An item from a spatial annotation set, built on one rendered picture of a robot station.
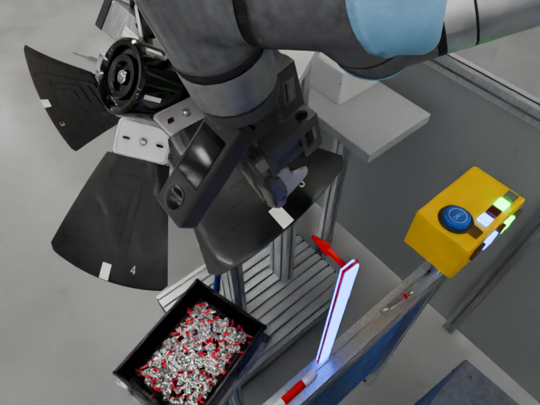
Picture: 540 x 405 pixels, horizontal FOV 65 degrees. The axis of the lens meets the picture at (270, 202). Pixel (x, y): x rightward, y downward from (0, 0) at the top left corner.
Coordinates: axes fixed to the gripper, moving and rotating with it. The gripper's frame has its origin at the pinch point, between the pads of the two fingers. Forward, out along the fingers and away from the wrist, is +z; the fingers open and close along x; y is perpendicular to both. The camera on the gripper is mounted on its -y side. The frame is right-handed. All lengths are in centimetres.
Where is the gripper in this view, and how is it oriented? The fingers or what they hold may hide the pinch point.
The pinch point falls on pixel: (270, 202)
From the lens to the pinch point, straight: 53.2
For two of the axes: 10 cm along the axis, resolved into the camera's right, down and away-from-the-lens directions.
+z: 2.2, 4.3, 8.8
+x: -6.3, -6.2, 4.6
